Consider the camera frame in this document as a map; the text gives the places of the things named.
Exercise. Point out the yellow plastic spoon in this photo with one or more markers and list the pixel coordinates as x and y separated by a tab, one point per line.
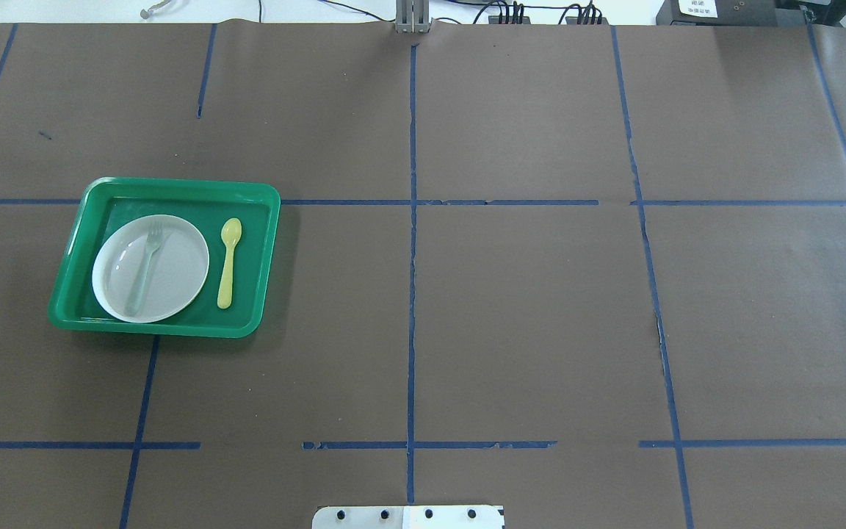
230	234

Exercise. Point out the pale green plastic fork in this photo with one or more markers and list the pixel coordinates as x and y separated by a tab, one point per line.
153	244

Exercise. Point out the green plastic tray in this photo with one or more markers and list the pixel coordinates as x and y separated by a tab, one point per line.
111	202

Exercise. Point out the white round plate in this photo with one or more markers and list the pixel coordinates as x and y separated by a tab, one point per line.
178	271

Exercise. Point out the black computer box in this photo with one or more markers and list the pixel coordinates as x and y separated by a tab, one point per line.
717	13

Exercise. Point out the aluminium frame post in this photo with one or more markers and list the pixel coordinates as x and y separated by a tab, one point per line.
412	17

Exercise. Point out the white pedestal column with base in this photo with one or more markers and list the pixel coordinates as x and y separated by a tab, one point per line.
410	516

